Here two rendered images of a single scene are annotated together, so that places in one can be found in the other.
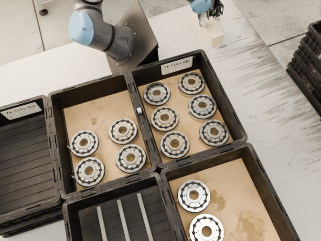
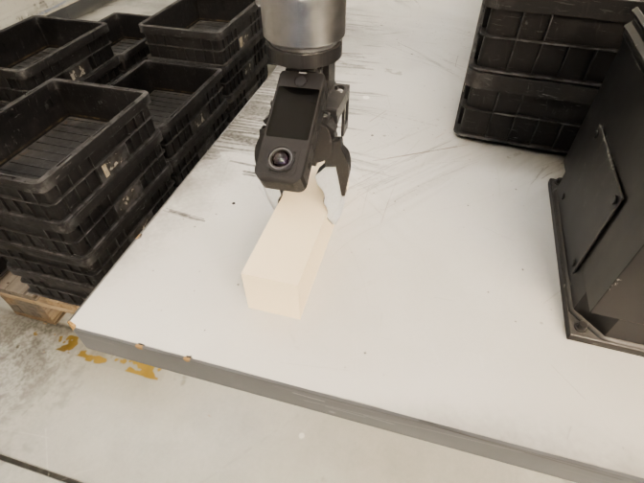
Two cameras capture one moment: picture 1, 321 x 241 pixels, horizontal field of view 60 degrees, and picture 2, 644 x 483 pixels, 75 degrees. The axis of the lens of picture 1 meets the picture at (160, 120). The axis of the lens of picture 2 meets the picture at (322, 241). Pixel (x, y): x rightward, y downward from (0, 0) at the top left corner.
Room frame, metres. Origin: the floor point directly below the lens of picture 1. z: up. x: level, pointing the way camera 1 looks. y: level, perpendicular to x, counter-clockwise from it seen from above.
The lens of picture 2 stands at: (1.35, -0.09, 1.09)
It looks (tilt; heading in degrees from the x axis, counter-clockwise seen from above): 46 degrees down; 209
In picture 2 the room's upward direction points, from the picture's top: straight up
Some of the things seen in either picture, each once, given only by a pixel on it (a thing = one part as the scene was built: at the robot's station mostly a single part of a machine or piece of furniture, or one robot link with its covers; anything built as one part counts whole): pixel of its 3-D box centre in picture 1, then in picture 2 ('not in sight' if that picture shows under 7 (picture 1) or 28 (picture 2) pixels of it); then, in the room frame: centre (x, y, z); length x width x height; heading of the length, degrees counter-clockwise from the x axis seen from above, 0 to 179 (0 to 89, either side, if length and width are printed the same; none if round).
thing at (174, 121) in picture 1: (165, 118); not in sight; (0.47, -0.02, 0.86); 0.10 x 0.10 x 0.01
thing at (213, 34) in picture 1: (206, 24); (304, 222); (1.02, -0.29, 0.73); 0.24 x 0.06 x 0.06; 14
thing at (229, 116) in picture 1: (183, 111); (578, 5); (0.48, -0.09, 0.87); 0.40 x 0.30 x 0.11; 10
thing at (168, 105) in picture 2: not in sight; (167, 137); (0.51, -1.16, 0.31); 0.40 x 0.30 x 0.34; 14
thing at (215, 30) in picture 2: not in sight; (216, 72); (0.11, -1.25, 0.37); 0.40 x 0.30 x 0.45; 14
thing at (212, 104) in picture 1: (202, 105); not in sight; (0.49, -0.16, 0.86); 0.10 x 0.10 x 0.01
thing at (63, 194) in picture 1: (98, 129); not in sight; (0.43, 0.21, 0.92); 0.40 x 0.30 x 0.02; 10
